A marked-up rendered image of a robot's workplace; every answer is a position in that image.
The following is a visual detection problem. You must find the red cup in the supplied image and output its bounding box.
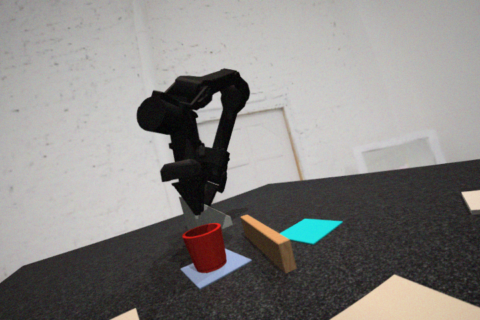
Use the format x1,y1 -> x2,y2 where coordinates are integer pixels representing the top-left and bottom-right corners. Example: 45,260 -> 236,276
182,223 -> 227,273

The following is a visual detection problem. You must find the brown wooden block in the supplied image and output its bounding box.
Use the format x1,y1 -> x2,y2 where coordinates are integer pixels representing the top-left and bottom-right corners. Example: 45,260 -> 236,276
241,215 -> 297,273

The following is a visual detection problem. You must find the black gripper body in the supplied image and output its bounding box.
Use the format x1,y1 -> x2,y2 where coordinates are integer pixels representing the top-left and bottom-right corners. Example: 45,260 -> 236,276
160,133 -> 213,182

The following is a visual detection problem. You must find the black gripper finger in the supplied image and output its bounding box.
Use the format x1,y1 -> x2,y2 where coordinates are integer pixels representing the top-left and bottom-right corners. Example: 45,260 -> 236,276
200,176 -> 210,213
172,177 -> 205,215

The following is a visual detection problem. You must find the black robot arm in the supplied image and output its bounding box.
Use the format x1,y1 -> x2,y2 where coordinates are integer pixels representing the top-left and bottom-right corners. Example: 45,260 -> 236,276
137,68 -> 250,207

